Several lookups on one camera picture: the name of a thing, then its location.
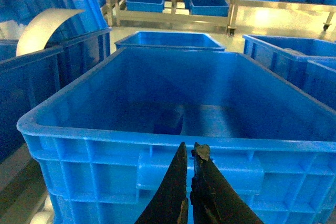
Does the empty blue bin right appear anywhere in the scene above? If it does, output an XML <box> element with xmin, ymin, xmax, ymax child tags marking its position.
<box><xmin>302</xmin><ymin>58</ymin><xmax>335</xmax><ymax>110</ymax></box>

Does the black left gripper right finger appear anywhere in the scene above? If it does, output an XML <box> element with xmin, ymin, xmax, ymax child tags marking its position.
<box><xmin>190</xmin><ymin>143</ymin><xmax>263</xmax><ymax>224</ymax></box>

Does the empty blue bin left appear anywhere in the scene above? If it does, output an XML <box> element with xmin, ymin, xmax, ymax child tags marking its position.
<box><xmin>17</xmin><ymin>47</ymin><xmax>335</xmax><ymax>223</ymax></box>

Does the empty blue bin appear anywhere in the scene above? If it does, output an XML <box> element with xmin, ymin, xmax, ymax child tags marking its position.
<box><xmin>302</xmin><ymin>58</ymin><xmax>335</xmax><ymax>110</ymax></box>
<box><xmin>17</xmin><ymin>47</ymin><xmax>335</xmax><ymax>223</ymax></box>

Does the blue bin red parts left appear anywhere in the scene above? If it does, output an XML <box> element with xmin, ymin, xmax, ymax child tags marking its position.
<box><xmin>1</xmin><ymin>28</ymin><xmax>111</xmax><ymax>161</ymax></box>

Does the white paper sheet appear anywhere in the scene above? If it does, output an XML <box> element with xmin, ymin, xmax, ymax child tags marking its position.
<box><xmin>16</xmin><ymin>8</ymin><xmax>85</xmax><ymax>57</ymax></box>

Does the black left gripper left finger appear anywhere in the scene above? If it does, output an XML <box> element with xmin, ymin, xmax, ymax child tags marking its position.
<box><xmin>136</xmin><ymin>142</ymin><xmax>188</xmax><ymax>223</ymax></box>

